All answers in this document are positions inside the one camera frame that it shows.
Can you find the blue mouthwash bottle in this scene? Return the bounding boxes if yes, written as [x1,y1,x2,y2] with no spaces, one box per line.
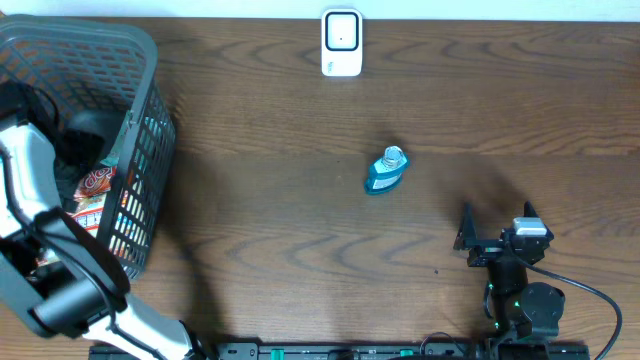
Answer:
[364,146,410,195]

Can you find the orange chocolate bar wrapper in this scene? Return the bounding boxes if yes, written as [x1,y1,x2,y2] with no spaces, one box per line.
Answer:
[74,166,117,201]

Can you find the cream snack bag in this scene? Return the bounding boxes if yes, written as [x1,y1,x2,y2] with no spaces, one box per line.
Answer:
[36,193,107,266]

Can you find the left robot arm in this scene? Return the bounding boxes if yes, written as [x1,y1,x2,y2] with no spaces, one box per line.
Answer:
[1,81,216,359]

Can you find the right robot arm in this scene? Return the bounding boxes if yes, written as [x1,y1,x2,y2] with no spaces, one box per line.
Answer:
[454,203,565,359]

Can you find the white barcode scanner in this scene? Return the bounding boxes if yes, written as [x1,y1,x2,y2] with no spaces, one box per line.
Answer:
[321,8,363,77]

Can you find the grey plastic shopping basket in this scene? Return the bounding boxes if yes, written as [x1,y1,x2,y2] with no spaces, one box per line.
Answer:
[0,13,177,339]

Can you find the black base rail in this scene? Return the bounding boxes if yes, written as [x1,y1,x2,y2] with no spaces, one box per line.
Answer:
[88,341,592,360]

